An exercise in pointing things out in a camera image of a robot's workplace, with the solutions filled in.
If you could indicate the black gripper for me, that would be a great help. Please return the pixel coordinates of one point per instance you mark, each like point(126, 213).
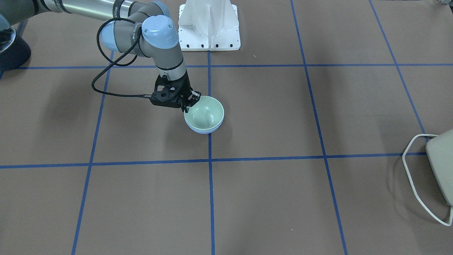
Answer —
point(184, 91)

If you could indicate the green bowl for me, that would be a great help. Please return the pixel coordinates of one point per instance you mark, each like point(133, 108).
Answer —
point(206, 108)

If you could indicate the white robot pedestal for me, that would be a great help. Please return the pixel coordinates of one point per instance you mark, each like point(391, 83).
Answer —
point(209, 25)

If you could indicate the blue bowl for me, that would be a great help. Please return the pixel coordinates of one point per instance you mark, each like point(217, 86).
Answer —
point(203, 126)

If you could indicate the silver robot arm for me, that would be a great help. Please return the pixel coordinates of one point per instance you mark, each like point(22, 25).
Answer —
point(129, 27)

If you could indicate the blue saucepan with glass lid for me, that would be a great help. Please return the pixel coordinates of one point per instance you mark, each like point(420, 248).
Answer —
point(14, 51)

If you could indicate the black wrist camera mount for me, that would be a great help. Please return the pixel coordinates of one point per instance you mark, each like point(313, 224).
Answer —
point(167, 93)

